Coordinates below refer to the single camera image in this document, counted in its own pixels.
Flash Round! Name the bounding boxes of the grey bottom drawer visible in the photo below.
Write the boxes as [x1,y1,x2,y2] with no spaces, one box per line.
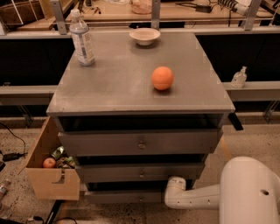
[84,189,163,204]

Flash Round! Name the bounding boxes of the grey drawer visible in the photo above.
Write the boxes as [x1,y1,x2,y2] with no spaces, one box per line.
[76,163,204,183]
[84,189,163,204]
[59,129,222,156]

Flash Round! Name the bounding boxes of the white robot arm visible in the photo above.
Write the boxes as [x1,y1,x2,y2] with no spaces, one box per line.
[164,157,280,224]

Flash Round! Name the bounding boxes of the grey drawer cabinet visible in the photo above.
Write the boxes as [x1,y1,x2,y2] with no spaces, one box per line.
[47,31,235,197]

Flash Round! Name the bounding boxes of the grey top drawer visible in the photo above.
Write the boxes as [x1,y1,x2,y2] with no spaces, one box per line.
[59,129,222,156]

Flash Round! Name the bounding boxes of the grey middle drawer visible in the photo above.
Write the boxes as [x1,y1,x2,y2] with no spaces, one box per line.
[76,163,204,183]

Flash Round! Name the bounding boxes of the orange ball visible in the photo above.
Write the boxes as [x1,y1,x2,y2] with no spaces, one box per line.
[151,66,174,90]

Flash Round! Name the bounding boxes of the white ceramic bowl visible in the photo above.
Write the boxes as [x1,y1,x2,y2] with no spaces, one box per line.
[129,28,160,46]

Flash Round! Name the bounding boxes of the clear plastic water bottle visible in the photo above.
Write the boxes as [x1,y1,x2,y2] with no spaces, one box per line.
[69,9,95,66]

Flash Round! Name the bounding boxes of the green snack packets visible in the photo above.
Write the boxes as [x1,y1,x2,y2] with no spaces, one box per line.
[50,146,75,169]

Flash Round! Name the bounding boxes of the clear sanitizer pump bottle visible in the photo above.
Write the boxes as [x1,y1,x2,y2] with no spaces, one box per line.
[231,66,247,88]

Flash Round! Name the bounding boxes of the red apple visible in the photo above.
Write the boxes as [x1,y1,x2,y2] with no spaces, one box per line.
[43,157,56,168]

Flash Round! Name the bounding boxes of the wooden box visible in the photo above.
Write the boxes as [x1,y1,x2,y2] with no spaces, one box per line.
[24,117,80,200]

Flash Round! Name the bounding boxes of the pink bag on shelf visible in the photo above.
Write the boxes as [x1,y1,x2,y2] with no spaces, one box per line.
[130,0,152,15]

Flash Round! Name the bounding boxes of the black device on shelf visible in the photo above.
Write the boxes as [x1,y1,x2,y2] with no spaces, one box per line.
[177,2,212,13]

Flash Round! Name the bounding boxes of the black power adapter with cable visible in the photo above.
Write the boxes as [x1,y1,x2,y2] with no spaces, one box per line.
[1,122,27,162]

